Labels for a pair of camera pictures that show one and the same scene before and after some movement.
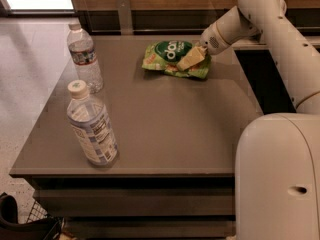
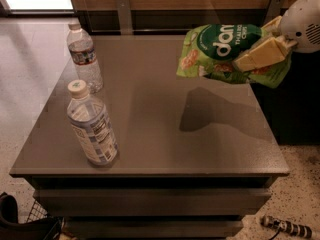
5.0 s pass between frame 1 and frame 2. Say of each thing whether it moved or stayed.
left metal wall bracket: stayed
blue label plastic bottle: stayed
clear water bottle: stayed
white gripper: moved
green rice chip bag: moved
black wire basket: stayed
